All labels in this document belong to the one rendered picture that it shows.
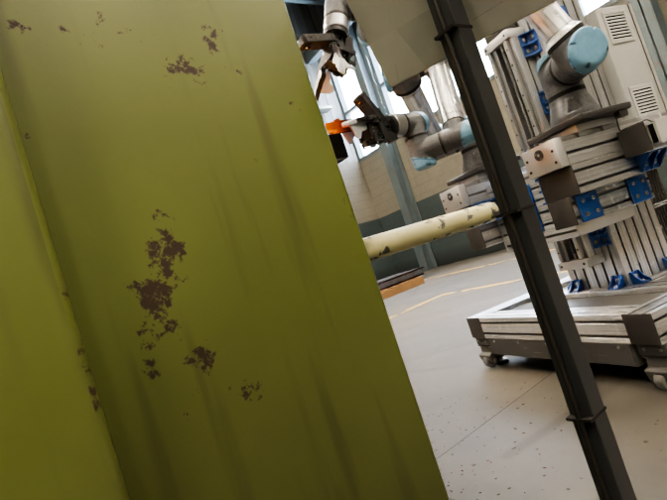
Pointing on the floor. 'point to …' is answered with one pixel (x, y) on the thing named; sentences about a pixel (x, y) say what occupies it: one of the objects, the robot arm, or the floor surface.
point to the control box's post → (533, 238)
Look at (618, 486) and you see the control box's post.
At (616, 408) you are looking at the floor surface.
